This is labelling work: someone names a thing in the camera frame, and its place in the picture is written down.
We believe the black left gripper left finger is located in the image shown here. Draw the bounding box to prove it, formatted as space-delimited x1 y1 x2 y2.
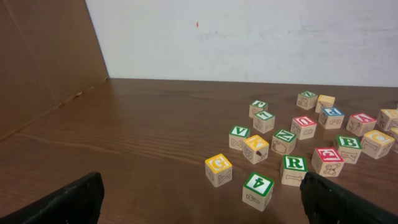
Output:
1 172 104 224

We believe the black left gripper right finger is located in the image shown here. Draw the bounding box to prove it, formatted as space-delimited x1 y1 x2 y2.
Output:
300 172 397 224

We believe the green R letter block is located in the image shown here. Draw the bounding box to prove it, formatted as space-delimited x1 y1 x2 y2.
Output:
280 155 308 187

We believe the yellow O letter block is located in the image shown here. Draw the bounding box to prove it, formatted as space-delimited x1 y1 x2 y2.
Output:
388 128 398 153

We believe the red E letter block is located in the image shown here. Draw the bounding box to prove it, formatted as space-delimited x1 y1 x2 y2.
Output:
311 147 345 177

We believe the green B letter block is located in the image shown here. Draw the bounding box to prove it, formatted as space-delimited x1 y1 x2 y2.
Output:
333 135 363 164

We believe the green 4 number block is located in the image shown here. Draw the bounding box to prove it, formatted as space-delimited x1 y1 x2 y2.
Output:
242 172 274 212

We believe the green N letter block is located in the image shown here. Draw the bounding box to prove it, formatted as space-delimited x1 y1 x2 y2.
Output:
271 129 297 155

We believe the yellow C letter block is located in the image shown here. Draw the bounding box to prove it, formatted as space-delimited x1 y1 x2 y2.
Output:
361 130 395 159

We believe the red U block left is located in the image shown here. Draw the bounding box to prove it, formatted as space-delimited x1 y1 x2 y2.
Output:
290 116 317 140

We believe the blue P letter block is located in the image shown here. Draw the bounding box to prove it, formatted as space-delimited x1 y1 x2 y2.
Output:
318 108 345 129

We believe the red A letter block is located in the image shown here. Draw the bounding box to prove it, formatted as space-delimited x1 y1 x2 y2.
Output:
346 113 376 137

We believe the yellow X letter block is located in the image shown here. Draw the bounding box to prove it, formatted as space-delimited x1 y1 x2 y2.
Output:
243 135 270 164

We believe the yellow block beside Z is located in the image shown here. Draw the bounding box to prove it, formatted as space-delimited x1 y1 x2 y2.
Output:
315 95 335 113

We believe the green 7 number block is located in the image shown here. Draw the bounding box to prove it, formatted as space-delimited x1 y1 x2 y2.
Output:
253 111 275 134

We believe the yellow S letter block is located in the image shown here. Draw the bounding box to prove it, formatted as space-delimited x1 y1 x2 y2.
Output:
376 109 397 131

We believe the green Z letter block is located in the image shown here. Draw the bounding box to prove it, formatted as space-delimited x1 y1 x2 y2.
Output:
296 91 318 110

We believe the green V block left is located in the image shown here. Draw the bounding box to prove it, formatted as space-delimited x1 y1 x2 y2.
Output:
228 125 250 151

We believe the yellow G letter block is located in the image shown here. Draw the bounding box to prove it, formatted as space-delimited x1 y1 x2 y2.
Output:
205 154 233 187

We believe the green P letter block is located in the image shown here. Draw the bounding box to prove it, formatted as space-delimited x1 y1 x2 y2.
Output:
249 100 269 118

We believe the cardboard panel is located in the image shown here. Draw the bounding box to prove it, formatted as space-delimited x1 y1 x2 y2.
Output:
1 0 109 139

